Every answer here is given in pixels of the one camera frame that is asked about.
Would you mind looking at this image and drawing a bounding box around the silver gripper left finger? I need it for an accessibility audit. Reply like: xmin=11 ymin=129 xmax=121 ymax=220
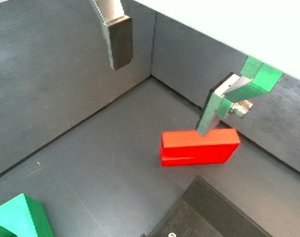
xmin=90 ymin=0 xmax=133 ymax=70

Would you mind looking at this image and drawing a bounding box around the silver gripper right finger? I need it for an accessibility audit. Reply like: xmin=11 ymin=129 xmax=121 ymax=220
xmin=197 ymin=56 xmax=282 ymax=135

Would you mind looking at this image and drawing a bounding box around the red double-square block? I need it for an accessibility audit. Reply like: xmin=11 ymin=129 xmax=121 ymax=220
xmin=160 ymin=128 xmax=241 ymax=167

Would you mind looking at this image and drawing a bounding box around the green shape-sorter board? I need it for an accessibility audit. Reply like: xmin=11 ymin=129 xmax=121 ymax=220
xmin=0 ymin=193 xmax=55 ymax=237

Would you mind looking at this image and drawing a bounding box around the black curved stand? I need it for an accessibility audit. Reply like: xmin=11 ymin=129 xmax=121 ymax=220
xmin=141 ymin=176 xmax=273 ymax=237

